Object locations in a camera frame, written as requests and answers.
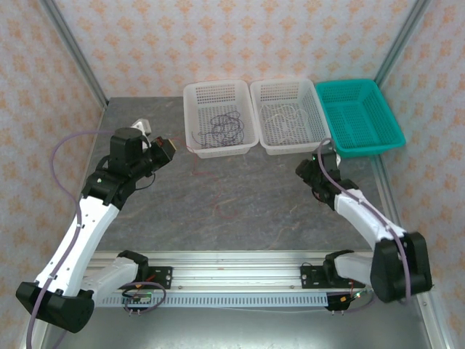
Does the grey metal shelf sheet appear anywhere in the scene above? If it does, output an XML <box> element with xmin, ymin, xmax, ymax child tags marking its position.
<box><xmin>39</xmin><ymin>305</ymin><xmax>442</xmax><ymax>349</ymax></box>

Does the small controller board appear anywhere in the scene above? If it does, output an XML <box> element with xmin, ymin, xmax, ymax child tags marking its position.
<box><xmin>326</xmin><ymin>289</ymin><xmax>368</xmax><ymax>316</ymax></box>
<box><xmin>122</xmin><ymin>290</ymin><xmax>153</xmax><ymax>316</ymax></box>

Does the aluminium frame post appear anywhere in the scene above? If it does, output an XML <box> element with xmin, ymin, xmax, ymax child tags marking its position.
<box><xmin>373</xmin><ymin>0</ymin><xmax>433</xmax><ymax>87</ymax></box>
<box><xmin>38</xmin><ymin>0</ymin><xmax>109</xmax><ymax>108</ymax></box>

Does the thin red wire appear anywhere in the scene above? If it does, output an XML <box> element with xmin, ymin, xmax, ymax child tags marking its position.
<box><xmin>173</xmin><ymin>136</ymin><xmax>239</xmax><ymax>220</ymax></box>

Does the thin white wire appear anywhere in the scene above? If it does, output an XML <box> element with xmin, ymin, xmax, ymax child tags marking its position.
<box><xmin>260</xmin><ymin>103</ymin><xmax>310</xmax><ymax>141</ymax></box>

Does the aluminium table edge rail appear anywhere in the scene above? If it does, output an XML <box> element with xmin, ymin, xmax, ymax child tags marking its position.
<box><xmin>17</xmin><ymin>105</ymin><xmax>109</xmax><ymax>349</ymax></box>
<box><xmin>370</xmin><ymin>156</ymin><xmax>453</xmax><ymax>349</ymax></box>

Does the white perforated plastic basket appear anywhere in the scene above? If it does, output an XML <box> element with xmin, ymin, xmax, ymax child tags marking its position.
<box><xmin>182</xmin><ymin>79</ymin><xmax>259</xmax><ymax>159</ymax></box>
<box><xmin>249</xmin><ymin>78</ymin><xmax>332</xmax><ymax>156</ymax></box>

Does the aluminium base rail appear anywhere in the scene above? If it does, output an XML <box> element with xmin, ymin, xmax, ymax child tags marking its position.
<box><xmin>83</xmin><ymin>249</ymin><xmax>435</xmax><ymax>292</ymax></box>

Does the teal perforated plastic basket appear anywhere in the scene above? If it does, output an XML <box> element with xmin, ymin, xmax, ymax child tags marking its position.
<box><xmin>314</xmin><ymin>78</ymin><xmax>407</xmax><ymax>160</ymax></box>

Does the slotted white cable duct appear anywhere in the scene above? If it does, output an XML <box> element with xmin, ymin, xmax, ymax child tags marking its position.
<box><xmin>96</xmin><ymin>293</ymin><xmax>330</xmax><ymax>308</ymax></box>

